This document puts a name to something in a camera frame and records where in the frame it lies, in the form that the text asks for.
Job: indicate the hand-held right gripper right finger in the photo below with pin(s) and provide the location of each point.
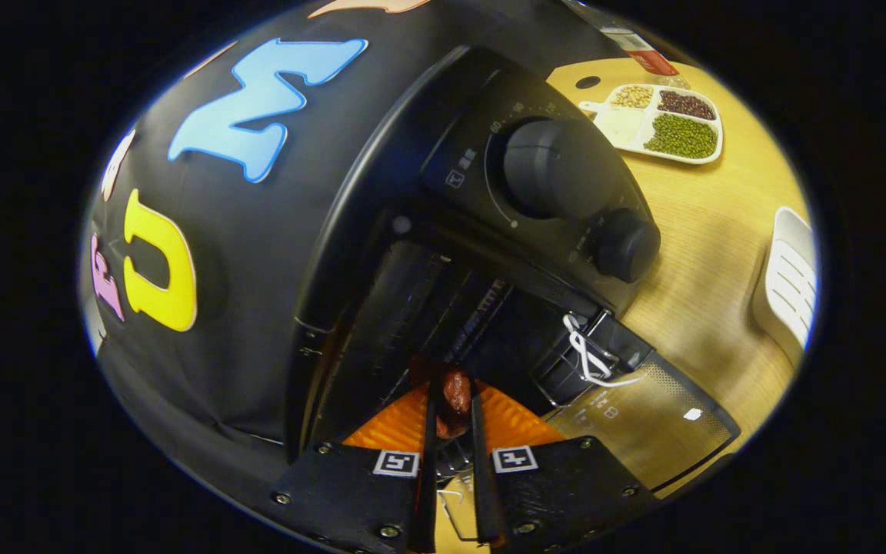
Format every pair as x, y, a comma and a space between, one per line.
485, 500

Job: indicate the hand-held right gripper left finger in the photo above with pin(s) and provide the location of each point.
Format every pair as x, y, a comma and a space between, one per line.
426, 500

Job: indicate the red-brown meat strip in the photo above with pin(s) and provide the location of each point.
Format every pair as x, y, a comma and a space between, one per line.
454, 396

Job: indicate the black electric oven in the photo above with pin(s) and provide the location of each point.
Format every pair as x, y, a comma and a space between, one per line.
412, 154

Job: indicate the white rectangular dish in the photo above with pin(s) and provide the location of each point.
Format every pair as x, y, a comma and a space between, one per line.
785, 277

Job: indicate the white divided bean plate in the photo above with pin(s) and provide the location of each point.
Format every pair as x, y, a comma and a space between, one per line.
677, 135

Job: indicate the clear bottle with red label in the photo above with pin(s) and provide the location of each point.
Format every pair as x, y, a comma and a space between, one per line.
647, 55

